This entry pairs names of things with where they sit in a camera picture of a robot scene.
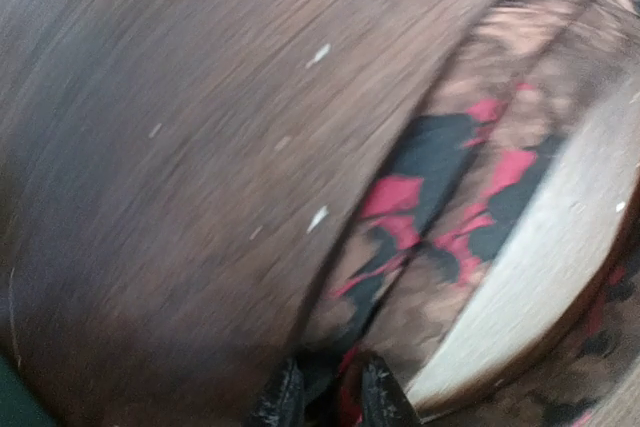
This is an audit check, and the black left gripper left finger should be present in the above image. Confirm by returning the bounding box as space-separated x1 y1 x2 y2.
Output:
249 358 305 427

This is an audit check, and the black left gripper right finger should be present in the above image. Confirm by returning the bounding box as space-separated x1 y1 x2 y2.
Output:
361 354 420 427

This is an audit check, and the dark red patterned tie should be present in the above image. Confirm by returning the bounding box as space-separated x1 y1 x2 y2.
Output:
298 0 639 426

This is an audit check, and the green compartment tray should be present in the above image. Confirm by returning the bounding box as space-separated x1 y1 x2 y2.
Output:
0 356 56 427

